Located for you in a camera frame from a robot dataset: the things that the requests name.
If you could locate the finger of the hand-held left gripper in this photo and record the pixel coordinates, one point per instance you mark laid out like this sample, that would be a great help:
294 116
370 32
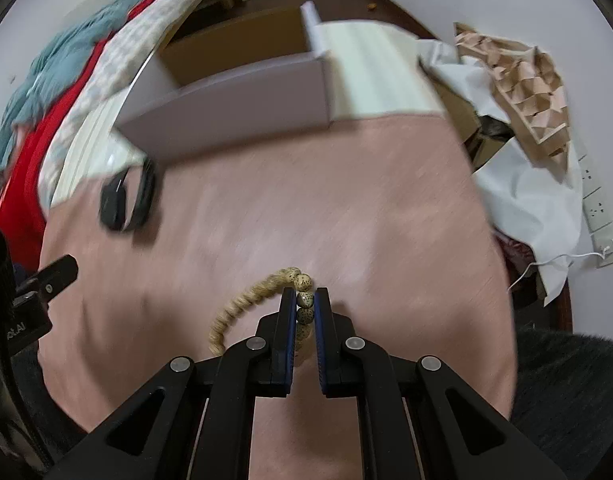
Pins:
54 275

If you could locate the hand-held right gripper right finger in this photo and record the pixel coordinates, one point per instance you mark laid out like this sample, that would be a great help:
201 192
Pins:
322 340

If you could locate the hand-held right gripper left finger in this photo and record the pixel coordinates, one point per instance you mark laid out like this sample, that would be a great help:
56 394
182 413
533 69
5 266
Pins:
288 340

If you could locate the white cardboard box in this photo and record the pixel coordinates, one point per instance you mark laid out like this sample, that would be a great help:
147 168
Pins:
236 105

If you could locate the black smartwatch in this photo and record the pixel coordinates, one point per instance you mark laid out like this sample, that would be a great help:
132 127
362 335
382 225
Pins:
111 205

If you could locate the pink and striped tablecloth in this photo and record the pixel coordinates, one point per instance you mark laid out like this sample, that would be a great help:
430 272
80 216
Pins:
311 220

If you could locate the dark red patterned cloth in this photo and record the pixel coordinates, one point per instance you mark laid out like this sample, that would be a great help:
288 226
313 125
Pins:
516 250

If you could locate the blue quilt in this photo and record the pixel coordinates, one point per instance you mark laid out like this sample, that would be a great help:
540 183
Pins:
51 55

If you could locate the white cloth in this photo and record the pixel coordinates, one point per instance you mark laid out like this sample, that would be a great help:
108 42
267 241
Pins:
531 200

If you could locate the checkered mattress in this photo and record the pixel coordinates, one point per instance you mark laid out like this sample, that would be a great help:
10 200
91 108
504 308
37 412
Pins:
131 35

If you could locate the brown cardboard box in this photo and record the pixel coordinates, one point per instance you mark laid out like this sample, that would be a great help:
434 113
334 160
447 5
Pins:
461 110

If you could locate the white power strip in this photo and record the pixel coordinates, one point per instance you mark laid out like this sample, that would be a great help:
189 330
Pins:
598 210

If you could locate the beige geometric patterned scarf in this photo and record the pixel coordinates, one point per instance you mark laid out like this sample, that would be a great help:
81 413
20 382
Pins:
526 90

